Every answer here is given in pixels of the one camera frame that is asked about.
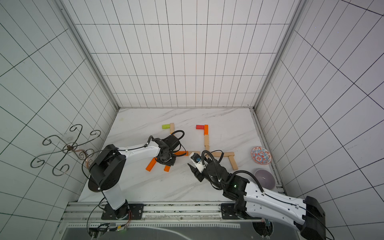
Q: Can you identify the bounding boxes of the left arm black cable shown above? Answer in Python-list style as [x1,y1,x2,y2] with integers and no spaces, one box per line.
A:
[146,129,187,157]

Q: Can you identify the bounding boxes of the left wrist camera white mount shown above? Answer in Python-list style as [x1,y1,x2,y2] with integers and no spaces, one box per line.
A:
[163,135,180,151]

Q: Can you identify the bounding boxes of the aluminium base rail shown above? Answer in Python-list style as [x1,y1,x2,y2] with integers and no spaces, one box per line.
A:
[64,200,304,224]

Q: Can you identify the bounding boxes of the purple bowl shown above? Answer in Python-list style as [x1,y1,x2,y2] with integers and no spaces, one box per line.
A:
[255,169,276,190]

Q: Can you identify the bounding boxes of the patterned red blue plate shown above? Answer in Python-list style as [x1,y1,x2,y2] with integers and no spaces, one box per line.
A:
[251,147,272,165]

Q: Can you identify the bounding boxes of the metal scroll wall ornament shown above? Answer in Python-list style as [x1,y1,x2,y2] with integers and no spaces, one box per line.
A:
[30,124,101,177]

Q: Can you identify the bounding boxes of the black round plate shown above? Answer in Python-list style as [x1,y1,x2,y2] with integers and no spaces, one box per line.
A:
[88,180,101,193]

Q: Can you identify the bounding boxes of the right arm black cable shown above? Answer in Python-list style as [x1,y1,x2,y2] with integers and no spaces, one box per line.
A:
[200,149,265,193]

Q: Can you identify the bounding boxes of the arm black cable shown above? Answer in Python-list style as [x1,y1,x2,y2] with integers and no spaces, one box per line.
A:
[146,129,187,157]
[200,149,265,193]

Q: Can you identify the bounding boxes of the natural wood block top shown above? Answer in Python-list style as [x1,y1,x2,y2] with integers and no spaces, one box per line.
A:
[170,123,175,134]

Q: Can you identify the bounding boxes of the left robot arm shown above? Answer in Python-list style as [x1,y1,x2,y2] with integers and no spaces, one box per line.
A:
[88,139,180,220]

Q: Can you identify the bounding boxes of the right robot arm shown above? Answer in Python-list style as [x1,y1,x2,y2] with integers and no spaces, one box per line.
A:
[189,162,327,240]

